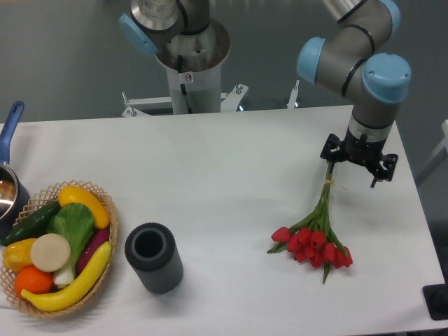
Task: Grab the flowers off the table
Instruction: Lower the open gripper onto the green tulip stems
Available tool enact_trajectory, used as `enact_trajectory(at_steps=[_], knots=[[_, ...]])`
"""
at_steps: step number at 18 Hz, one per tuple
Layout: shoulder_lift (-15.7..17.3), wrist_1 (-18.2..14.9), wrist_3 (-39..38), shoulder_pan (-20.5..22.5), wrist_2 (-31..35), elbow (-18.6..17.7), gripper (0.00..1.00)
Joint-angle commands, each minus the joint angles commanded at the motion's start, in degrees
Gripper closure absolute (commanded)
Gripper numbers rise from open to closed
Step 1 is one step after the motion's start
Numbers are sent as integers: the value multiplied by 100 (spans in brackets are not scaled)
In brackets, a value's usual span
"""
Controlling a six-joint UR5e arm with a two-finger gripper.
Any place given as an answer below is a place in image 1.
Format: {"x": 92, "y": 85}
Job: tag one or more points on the green bok choy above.
{"x": 75, "y": 222}

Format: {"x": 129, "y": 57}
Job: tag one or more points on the long yellow squash lower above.
{"x": 78, "y": 289}

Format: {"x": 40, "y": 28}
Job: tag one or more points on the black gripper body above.
{"x": 364, "y": 144}

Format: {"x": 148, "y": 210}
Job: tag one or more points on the green cucumber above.
{"x": 32, "y": 226}

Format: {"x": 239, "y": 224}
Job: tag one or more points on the purple eggplant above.
{"x": 95, "y": 242}

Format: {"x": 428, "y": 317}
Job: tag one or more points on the white metal base frame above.
{"x": 187, "y": 102}

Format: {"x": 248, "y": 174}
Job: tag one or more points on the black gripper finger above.
{"x": 383, "y": 169}
{"x": 333, "y": 149}

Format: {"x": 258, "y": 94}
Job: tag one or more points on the orange fruit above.
{"x": 33, "y": 280}

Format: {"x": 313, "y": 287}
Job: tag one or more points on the beige round disc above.
{"x": 50, "y": 252}

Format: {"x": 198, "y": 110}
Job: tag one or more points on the dark grey ribbed vase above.
{"x": 152, "y": 252}

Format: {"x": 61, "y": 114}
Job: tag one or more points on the yellow bell pepper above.
{"x": 17, "y": 256}

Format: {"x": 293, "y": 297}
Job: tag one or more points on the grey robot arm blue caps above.
{"x": 349, "y": 64}

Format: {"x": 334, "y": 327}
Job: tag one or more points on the yellow squash upper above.
{"x": 77, "y": 194}

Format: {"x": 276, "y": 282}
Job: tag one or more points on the woven wicker basket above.
{"x": 43, "y": 198}

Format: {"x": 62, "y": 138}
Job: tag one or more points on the blue handled saucepan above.
{"x": 13, "y": 194}

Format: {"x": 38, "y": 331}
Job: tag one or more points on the black device at table edge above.
{"x": 436, "y": 301}

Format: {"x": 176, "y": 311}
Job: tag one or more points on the white furniture piece right edge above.
{"x": 435, "y": 159}

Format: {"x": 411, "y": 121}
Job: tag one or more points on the red tulip bouquet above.
{"x": 312, "y": 240}

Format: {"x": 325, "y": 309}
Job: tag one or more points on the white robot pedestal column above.
{"x": 196, "y": 60}

